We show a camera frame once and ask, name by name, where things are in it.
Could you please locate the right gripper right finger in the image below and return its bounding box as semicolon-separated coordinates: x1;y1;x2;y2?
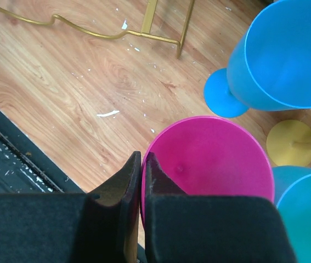
144;153;297;262

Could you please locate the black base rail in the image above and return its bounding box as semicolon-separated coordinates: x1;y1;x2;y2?
0;111;84;193

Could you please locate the gold wire glass rack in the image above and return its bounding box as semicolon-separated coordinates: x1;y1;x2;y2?
0;1;195;58

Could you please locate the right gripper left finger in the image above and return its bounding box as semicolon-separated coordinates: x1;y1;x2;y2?
0;151;141;262

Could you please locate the blue wine glass back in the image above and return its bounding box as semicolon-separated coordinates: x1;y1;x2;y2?
203;1;311;118

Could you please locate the blue wine glass front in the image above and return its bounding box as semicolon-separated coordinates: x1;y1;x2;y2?
273;166;311;262

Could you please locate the yellow wine glass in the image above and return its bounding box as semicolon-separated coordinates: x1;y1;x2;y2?
266;119;311;167

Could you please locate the blue wine glass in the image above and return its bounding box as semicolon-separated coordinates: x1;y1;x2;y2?
203;1;311;118
273;166;311;262

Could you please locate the magenta wine glass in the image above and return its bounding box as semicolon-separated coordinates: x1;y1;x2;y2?
140;115;275;228

